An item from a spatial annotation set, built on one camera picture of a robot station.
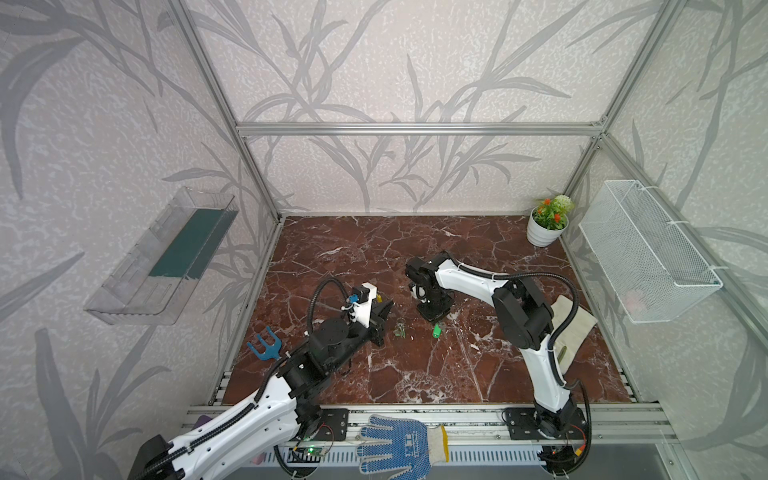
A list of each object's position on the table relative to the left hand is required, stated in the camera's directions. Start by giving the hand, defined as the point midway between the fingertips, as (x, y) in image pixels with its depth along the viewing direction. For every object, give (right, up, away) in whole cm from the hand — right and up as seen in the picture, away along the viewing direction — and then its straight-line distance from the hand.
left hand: (396, 297), depth 72 cm
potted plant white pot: (+51, +21, +29) cm, 62 cm away
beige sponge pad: (+51, -16, +16) cm, 56 cm away
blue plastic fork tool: (-36, -18, +13) cm, 42 cm away
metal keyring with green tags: (+1, -10, +7) cm, 13 cm away
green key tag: (+12, -14, +18) cm, 26 cm away
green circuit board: (-21, -38, -1) cm, 43 cm away
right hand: (+12, -9, +22) cm, 26 cm away
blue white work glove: (+4, -35, -1) cm, 36 cm away
